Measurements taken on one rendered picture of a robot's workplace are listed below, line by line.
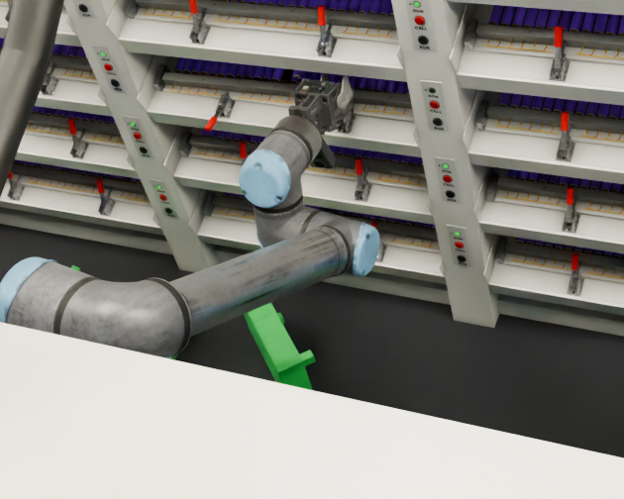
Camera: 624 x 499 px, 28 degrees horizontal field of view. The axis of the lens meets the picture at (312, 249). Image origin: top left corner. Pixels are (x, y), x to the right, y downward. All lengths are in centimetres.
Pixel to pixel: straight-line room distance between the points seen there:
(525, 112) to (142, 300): 92
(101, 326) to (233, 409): 114
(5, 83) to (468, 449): 29
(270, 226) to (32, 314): 58
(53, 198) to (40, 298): 138
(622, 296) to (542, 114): 46
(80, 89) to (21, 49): 210
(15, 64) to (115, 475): 21
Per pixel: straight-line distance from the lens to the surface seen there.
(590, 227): 244
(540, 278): 261
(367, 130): 242
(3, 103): 63
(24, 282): 177
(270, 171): 210
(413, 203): 253
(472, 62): 222
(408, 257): 269
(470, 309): 272
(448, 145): 234
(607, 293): 258
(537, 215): 247
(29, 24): 65
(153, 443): 56
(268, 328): 258
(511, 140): 234
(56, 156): 292
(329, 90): 228
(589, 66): 218
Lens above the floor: 217
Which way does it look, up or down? 47 degrees down
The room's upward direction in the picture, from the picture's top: 17 degrees counter-clockwise
